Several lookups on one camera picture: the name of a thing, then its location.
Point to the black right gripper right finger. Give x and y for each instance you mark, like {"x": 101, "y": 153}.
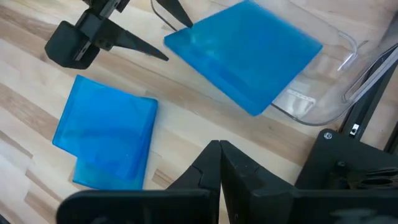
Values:
{"x": 248, "y": 193}

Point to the blue plastic bag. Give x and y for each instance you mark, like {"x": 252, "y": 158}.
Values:
{"x": 102, "y": 124}

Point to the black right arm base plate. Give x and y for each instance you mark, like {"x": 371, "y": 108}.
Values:
{"x": 329, "y": 155}

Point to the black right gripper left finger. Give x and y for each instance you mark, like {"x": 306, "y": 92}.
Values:
{"x": 199, "y": 186}

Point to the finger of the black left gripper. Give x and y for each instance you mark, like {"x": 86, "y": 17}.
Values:
{"x": 174, "y": 7}
{"x": 68, "y": 43}

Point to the clear plastic bin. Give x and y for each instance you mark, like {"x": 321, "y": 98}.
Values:
{"x": 335, "y": 62}

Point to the black aluminium table frame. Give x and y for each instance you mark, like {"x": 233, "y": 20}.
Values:
{"x": 367, "y": 102}

